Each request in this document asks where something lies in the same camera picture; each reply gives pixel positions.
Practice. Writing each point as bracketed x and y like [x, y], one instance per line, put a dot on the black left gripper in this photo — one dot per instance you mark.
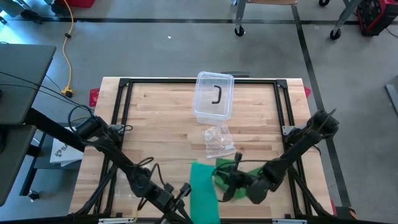
[169, 199]

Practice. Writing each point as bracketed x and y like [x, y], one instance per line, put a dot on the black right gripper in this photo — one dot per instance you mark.
[237, 180]

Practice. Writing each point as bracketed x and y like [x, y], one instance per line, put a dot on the teal bandage roll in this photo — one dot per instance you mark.
[203, 193]

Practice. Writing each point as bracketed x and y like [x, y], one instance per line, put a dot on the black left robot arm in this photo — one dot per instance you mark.
[115, 152]

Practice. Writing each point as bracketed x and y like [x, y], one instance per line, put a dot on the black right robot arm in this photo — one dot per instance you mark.
[295, 149]

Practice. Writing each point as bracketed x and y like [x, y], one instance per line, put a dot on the green bandage strip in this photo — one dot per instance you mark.
[222, 163]

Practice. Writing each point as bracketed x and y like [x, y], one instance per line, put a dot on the crumpled clear plastic bag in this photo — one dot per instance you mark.
[219, 143]

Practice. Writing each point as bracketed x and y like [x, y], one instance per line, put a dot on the flat clear plastic bag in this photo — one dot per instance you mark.
[122, 189]

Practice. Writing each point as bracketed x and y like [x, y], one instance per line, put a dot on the clear plastic container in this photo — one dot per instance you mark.
[205, 102]

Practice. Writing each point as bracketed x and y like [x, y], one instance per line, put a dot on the red plastic tag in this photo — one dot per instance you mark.
[94, 97]
[307, 91]

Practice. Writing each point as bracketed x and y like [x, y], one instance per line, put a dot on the white printed sheet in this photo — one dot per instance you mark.
[63, 152]

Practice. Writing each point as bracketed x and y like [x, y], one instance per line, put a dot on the small black caster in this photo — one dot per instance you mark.
[33, 195]

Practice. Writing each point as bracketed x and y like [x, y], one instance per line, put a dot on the grey cart leg with caster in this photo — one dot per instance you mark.
[240, 15]
[335, 34]

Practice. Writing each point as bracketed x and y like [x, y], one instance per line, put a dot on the grey metal bar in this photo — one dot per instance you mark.
[392, 98]

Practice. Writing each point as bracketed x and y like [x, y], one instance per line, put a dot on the dark grey desk panel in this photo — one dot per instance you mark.
[12, 161]

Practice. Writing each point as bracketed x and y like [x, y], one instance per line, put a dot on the black caster wheel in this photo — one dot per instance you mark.
[324, 2]

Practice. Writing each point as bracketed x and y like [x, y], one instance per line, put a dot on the grey desk top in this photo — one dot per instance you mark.
[25, 81]

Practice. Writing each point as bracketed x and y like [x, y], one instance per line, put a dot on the red and black crate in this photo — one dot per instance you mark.
[377, 15]

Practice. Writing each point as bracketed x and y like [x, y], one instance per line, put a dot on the red bin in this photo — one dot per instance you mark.
[74, 3]

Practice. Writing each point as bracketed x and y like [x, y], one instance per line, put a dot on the grey metal cart base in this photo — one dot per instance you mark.
[18, 7]

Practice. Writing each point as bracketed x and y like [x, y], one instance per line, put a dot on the silver frame bracket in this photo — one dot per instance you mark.
[289, 221]
[115, 221]

